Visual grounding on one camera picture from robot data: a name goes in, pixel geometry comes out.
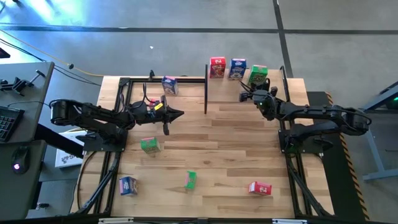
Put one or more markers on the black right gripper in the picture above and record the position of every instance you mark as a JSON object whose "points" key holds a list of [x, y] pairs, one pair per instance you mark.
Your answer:
{"points": [[267, 107]]}

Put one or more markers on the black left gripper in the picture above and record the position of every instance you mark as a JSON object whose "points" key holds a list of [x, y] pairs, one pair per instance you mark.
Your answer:
{"points": [[141, 112]]}

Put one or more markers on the green Apple Jacks cereal box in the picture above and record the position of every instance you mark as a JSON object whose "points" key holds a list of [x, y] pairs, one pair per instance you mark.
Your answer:
{"points": [[150, 145], [257, 74], [190, 180]]}

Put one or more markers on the red Froot Loops cereal box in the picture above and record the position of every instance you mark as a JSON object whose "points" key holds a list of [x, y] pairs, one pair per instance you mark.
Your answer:
{"points": [[152, 101], [217, 68], [260, 188]]}

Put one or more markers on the blue Frosted Flakes cereal box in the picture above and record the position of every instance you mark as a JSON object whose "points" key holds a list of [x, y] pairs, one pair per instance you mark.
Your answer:
{"points": [[128, 186], [169, 85], [237, 70]]}

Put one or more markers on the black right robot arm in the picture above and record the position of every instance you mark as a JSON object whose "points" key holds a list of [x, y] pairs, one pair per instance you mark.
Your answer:
{"points": [[311, 110]]}

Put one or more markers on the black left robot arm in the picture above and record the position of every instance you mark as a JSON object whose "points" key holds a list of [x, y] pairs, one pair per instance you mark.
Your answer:
{"points": [[93, 113]]}

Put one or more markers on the black shelf divider bar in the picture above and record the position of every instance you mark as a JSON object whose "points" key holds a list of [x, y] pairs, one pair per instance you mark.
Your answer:
{"points": [[206, 93]]}

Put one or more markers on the black hazard-striped floor mat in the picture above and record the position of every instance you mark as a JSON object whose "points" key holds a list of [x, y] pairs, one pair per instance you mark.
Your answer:
{"points": [[335, 174]]}

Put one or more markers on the white printed box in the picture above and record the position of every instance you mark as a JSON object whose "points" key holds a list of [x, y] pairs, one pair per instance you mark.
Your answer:
{"points": [[65, 160]]}

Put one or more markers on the black desk support beam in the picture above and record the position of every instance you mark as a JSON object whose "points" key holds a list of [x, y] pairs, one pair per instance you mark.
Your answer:
{"points": [[53, 140]]}

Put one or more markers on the black device with green light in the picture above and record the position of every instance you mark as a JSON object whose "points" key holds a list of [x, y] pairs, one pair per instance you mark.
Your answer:
{"points": [[394, 101]]}

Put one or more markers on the grey metal stand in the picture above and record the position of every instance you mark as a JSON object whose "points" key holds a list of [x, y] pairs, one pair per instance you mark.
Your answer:
{"points": [[376, 157]]}

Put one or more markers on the grey desk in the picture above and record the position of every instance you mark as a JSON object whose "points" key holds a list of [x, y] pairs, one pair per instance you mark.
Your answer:
{"points": [[37, 118]]}

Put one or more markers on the black desk clamp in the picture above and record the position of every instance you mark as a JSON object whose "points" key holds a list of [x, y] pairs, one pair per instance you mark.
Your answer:
{"points": [[17, 84]]}

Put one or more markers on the black computer mouse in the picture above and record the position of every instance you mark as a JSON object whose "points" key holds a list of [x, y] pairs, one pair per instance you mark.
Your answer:
{"points": [[20, 158]]}

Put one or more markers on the small black bolt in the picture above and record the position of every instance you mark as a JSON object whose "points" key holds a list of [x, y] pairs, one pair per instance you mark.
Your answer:
{"points": [[42, 205]]}

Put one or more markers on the black backlit keyboard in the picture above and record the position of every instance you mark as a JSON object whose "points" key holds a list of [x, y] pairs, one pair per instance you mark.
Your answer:
{"points": [[7, 124]]}

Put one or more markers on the flat black object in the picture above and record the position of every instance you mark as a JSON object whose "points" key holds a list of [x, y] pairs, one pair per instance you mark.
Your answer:
{"points": [[3, 53]]}

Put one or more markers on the black frame knob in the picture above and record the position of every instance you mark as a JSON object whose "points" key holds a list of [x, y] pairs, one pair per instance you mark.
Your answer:
{"points": [[151, 74]]}

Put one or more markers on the black aluminium table frame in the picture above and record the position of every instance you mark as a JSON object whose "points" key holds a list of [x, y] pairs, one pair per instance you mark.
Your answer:
{"points": [[300, 183], [104, 180]]}

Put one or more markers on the black aluminium frame crossbar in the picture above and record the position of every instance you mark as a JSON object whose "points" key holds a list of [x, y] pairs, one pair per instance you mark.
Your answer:
{"points": [[161, 221]]}

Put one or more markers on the silver metal bracket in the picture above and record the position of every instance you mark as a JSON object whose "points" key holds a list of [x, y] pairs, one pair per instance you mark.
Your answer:
{"points": [[115, 220], [289, 221]]}

